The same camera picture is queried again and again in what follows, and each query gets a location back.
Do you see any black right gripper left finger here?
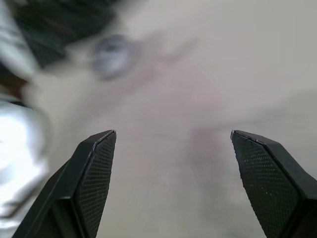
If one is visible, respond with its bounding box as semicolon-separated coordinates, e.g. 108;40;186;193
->
11;129;117;238

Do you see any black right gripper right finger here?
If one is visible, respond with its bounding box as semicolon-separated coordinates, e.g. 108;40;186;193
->
230;129;317;238

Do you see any grey robot torso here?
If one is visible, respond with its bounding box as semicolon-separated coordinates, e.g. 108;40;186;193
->
0;99;52;220

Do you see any grey round motor lid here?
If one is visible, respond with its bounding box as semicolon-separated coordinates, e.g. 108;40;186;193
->
92;34;132;80

